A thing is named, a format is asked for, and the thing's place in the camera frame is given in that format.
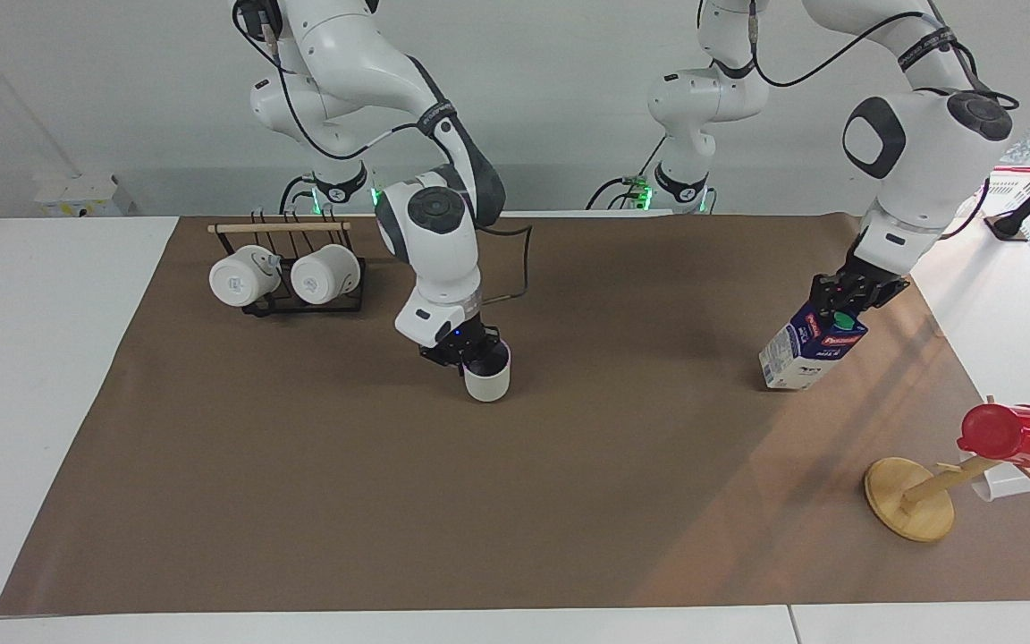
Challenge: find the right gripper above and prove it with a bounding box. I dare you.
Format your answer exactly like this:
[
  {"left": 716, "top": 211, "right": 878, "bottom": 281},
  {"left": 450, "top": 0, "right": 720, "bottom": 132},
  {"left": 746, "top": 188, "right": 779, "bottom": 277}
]
[{"left": 419, "top": 314, "right": 503, "bottom": 369}]

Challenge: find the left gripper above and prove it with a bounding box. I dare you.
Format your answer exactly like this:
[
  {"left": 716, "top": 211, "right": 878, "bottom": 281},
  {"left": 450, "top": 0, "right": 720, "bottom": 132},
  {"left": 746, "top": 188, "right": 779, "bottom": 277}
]
[{"left": 807, "top": 234, "right": 912, "bottom": 332}]

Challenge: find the white cup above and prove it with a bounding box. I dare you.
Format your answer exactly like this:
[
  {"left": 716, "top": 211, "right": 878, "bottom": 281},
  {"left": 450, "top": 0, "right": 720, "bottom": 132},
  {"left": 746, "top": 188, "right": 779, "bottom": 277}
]
[
  {"left": 208, "top": 245, "right": 283, "bottom": 309},
  {"left": 463, "top": 343, "right": 512, "bottom": 403},
  {"left": 290, "top": 243, "right": 363, "bottom": 306}
]

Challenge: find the blue and white milk carton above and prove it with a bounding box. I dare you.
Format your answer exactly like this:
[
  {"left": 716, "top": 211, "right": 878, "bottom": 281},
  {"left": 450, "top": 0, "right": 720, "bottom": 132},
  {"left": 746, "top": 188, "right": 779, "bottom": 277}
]
[{"left": 758, "top": 300, "right": 870, "bottom": 392}]

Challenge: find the red cup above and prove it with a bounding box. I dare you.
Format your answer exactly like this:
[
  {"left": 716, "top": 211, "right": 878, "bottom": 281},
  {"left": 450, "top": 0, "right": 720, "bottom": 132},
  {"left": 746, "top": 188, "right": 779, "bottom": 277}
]
[{"left": 957, "top": 403, "right": 1030, "bottom": 469}]

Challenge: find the wooden mug tree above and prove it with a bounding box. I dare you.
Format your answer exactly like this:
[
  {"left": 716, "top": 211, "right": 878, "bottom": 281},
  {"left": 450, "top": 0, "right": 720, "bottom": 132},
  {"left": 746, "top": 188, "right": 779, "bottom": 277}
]
[{"left": 864, "top": 394, "right": 1030, "bottom": 544}]

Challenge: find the white box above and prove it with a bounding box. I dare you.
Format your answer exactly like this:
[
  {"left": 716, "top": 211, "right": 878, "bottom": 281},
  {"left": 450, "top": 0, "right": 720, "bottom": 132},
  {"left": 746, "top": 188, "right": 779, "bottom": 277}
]
[{"left": 31, "top": 174, "right": 137, "bottom": 218}]

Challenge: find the black cable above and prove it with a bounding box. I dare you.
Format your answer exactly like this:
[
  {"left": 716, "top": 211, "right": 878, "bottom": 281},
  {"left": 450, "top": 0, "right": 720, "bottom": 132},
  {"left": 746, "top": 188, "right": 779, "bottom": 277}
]
[
  {"left": 241, "top": 0, "right": 444, "bottom": 162},
  {"left": 278, "top": 173, "right": 321, "bottom": 216},
  {"left": 585, "top": 134, "right": 670, "bottom": 212},
  {"left": 697, "top": 0, "right": 1020, "bottom": 113},
  {"left": 477, "top": 224, "right": 534, "bottom": 305}
]

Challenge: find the black wire cup rack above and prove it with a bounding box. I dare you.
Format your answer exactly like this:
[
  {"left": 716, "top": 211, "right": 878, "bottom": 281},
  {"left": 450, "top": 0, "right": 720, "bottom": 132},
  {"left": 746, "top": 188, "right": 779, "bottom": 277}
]
[{"left": 207, "top": 208, "right": 367, "bottom": 318}]

